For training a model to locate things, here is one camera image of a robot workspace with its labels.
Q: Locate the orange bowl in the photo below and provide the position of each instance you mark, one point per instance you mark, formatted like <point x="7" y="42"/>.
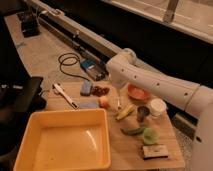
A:
<point x="137" y="93"/>

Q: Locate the silver metal fork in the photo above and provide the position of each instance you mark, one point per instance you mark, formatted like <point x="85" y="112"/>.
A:
<point x="118" y="103"/>

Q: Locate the blue sponge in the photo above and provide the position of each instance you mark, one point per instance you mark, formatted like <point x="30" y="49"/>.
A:
<point x="86" y="88"/>

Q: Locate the dark grape bunch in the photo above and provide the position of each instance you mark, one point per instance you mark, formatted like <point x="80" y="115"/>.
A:
<point x="100" y="91"/>

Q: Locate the wooden board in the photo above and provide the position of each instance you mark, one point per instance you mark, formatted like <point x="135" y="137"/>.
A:
<point x="126" y="151"/>

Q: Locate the green chili pepper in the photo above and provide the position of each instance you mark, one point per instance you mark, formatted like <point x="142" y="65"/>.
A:
<point x="133" y="132"/>

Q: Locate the black box device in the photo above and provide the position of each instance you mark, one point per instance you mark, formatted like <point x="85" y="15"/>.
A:
<point x="29" y="25"/>

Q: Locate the peach apple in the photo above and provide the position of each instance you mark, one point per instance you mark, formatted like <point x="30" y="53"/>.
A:
<point x="103" y="102"/>

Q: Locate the yellow banana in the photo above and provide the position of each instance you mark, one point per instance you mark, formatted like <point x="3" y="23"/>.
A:
<point x="125" y="112"/>

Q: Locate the white lidded jar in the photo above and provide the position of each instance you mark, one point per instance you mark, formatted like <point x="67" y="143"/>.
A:
<point x="157" y="107"/>

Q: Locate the long metal rail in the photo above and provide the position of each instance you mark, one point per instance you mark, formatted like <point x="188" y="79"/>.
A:
<point x="109" y="30"/>

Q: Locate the yellow plastic tray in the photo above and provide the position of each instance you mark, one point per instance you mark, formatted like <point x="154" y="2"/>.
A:
<point x="65" y="140"/>

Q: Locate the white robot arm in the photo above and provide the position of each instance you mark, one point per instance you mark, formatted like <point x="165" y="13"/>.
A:
<point x="193" y="98"/>

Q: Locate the green lime cup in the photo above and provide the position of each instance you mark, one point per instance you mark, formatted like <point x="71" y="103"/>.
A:
<point x="150" y="136"/>

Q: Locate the blue electronic device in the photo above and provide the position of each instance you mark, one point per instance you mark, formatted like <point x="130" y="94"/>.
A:
<point x="92" y="69"/>

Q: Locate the black chair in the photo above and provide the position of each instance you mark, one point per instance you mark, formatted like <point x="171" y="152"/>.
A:
<point x="27" y="101"/>

